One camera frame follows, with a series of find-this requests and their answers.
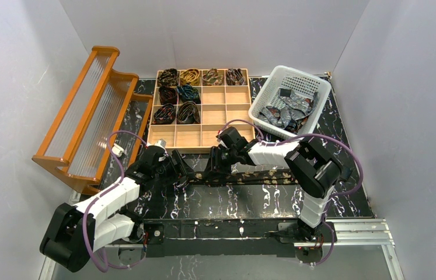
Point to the wooden grid organizer tray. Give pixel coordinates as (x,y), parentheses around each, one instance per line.
(219,104)

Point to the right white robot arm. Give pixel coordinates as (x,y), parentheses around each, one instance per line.
(308,163)

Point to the rolled dark striped tie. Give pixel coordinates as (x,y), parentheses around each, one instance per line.
(234,77)

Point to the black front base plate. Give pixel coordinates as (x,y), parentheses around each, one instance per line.
(216,237)

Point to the rolled black gold tie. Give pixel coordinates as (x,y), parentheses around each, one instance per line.
(168,77)

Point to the orange wooden rack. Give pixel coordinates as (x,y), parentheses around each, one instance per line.
(76,148)

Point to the white plastic basket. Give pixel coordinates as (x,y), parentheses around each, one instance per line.
(289,78)

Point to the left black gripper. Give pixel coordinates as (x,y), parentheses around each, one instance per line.
(177,165)

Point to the black gold floral tie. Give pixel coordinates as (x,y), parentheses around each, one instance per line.
(268,177)

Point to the rolled black grey tie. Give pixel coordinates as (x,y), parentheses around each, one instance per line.
(188,113)

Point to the rolled yellow tie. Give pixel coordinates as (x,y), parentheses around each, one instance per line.
(190,76)

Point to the small white connector plug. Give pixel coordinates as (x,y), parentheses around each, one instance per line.
(117,150)

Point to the rolled dark red tie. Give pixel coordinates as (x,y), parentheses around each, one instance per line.
(167,95)

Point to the aluminium frame rail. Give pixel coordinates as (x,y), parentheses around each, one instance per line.
(364,248)

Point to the rolled teal patterned tie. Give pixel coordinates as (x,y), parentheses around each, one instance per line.
(189,93)

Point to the rolled olive patterned tie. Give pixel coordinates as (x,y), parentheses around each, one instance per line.
(213,77)

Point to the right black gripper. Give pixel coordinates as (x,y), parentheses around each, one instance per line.
(218,160)

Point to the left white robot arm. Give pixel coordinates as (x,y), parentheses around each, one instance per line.
(77,231)

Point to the rolled navy red tie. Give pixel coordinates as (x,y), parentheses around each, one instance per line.
(164,115)

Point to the grey patterned ties pile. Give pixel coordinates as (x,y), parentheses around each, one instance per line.
(292,117)

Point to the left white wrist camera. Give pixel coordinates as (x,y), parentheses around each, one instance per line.
(160,143)

